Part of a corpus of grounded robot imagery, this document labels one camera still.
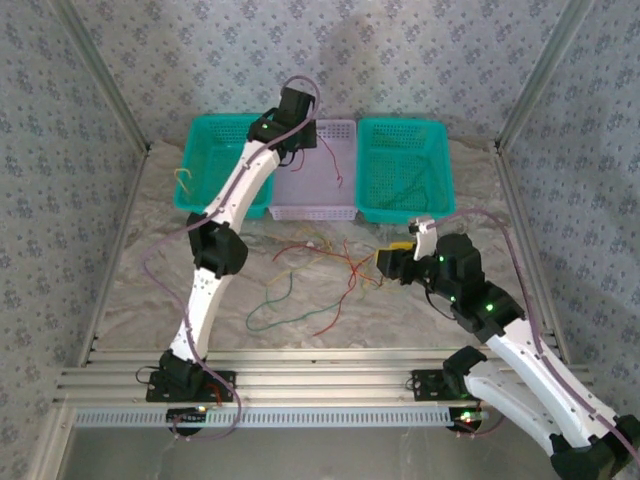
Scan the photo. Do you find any thin yellow cable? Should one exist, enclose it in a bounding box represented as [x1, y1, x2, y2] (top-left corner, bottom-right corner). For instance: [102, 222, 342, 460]
[172, 167, 195, 196]
[267, 257, 326, 301]
[347, 249, 396, 296]

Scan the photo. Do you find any thin red cable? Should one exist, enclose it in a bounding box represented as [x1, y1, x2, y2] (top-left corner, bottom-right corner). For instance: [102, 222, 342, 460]
[312, 238, 381, 338]
[272, 242, 361, 281]
[318, 137, 345, 191]

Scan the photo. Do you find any lilac plastic basket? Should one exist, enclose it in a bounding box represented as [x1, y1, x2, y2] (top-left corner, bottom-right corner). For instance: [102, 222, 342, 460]
[268, 118, 359, 223]

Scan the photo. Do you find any marble pattern table sheet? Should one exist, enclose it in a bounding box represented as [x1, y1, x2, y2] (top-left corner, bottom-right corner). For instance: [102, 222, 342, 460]
[92, 134, 551, 351]

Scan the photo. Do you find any teal plastic basket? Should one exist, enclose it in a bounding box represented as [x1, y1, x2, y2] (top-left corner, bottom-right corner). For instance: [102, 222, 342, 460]
[354, 117, 457, 225]
[172, 113, 277, 221]

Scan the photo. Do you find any black controller board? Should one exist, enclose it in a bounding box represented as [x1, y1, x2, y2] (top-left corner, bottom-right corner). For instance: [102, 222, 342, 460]
[448, 407, 490, 432]
[166, 406, 209, 427]

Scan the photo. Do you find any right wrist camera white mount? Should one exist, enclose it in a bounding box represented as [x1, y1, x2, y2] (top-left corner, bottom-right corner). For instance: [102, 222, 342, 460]
[408, 215, 439, 262]

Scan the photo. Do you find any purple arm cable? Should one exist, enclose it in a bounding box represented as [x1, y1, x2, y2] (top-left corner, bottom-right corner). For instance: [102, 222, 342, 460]
[142, 74, 321, 442]
[427, 208, 640, 469]

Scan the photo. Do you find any aluminium side rail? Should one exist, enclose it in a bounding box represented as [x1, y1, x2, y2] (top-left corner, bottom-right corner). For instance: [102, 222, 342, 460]
[77, 147, 151, 366]
[493, 147, 574, 366]

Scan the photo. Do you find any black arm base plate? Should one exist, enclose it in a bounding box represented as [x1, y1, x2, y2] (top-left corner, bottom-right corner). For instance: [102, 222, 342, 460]
[410, 368, 501, 402]
[144, 369, 237, 404]

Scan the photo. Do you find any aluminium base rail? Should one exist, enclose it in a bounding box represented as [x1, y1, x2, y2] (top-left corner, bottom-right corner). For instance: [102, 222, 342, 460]
[52, 347, 600, 407]

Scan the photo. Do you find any grey slotted cable duct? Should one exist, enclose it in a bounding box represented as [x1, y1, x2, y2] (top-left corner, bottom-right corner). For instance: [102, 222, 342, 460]
[73, 405, 454, 429]

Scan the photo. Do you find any aluminium frame post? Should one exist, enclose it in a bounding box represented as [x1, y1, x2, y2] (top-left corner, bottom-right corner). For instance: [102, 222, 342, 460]
[493, 0, 597, 154]
[49, 0, 152, 154]

